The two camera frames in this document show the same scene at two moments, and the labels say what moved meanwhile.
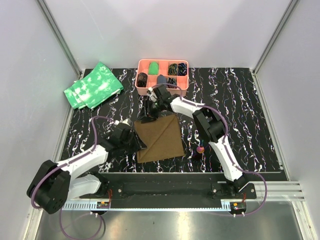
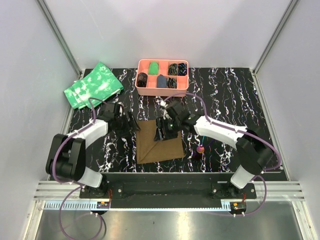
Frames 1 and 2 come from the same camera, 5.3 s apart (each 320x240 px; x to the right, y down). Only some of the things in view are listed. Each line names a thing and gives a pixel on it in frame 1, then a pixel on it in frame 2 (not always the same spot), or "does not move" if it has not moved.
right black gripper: [148, 105] to [161, 123]
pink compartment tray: [149, 73] does not move
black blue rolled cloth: [182, 69] does not move
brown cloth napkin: [162, 137] does not move
